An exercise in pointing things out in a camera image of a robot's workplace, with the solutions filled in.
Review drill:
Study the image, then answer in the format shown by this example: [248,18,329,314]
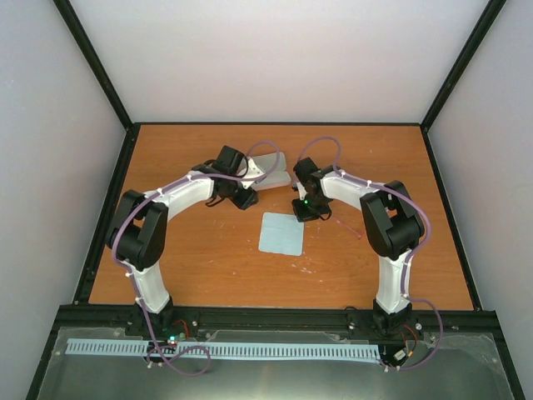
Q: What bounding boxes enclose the pink glasses case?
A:
[251,152,291,191]

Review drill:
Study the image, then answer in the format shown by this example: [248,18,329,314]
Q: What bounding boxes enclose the light blue cleaning cloth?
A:
[258,212,305,257]

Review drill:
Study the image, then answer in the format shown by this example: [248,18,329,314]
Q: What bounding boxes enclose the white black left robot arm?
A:
[106,146,263,336]

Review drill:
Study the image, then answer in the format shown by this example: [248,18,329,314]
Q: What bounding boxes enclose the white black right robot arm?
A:
[291,157,429,336]

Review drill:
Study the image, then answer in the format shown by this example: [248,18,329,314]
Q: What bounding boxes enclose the pink transparent sunglasses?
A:
[336,219,361,240]

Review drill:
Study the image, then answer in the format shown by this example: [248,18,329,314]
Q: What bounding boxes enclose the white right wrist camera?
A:
[296,180,307,201]

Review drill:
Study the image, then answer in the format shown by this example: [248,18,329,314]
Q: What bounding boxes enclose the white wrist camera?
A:
[296,180,307,201]
[238,156,267,189]

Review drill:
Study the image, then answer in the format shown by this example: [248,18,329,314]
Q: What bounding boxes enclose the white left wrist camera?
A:
[238,156,267,189]

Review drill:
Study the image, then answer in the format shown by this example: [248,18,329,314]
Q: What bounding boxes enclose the black aluminium frame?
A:
[27,1,524,399]

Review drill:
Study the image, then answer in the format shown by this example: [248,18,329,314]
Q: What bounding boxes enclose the metal base plate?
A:
[39,328,513,399]

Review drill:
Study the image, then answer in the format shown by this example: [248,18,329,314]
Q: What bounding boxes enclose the light blue slotted cable duct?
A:
[64,338,381,363]

